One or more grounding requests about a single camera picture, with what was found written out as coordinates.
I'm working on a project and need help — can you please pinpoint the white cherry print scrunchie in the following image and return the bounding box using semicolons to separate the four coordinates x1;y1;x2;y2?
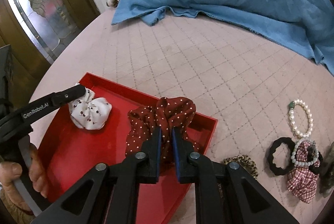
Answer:
68;88;112;131

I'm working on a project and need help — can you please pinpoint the leopard print scrunchie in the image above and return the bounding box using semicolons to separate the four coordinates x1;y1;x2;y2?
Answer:
221;154;259;179

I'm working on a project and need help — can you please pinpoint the black wavy hair tie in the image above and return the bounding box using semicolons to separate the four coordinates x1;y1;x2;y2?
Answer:
265;137;297;177

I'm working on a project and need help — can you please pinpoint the red plaid scrunchie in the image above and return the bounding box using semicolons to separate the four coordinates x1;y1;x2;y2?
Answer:
287;138;322;204

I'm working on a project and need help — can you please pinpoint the pale bead bracelet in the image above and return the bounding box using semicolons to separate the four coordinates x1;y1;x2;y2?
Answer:
290;137;319;168

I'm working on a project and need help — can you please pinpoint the thin black hair tie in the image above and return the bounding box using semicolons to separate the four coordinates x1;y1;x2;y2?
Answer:
307;151;324;176

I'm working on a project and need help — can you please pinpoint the dark red polka-dot scrunchie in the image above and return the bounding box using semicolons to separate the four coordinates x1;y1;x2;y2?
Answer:
125;97;201;165

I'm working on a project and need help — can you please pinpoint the white pearl bracelet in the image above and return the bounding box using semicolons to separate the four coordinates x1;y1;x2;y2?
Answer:
287;99;314;139

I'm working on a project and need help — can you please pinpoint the brown sleeve left forearm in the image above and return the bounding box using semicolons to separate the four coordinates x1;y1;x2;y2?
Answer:
1;190;35;224

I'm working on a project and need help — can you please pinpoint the person's left hand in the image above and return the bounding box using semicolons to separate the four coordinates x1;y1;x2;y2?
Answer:
1;143;49;213

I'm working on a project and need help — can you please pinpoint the red shallow tray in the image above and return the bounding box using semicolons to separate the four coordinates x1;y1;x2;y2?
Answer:
39;74;217;223

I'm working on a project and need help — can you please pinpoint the wooden glass panel door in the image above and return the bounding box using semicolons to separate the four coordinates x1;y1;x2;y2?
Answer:
1;0;100;109

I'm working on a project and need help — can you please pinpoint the pink quilted mattress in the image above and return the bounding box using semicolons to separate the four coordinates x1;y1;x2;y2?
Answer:
32;9;333;223

